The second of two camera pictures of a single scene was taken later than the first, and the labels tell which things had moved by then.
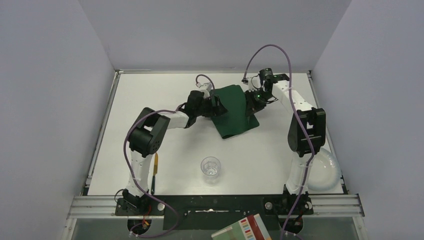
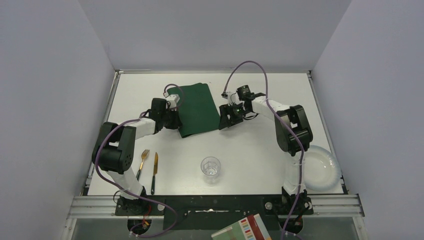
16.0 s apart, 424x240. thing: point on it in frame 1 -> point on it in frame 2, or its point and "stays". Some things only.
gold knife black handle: [155, 171] stays
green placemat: [236, 120] -> [197, 112]
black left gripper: [215, 108] -> [174, 118]
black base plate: [209, 212] stays
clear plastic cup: [210, 167] stays
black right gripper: [250, 105] -> [226, 116]
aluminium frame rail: [324, 206] stays
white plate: [324, 173] stays
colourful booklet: [250, 227] stays
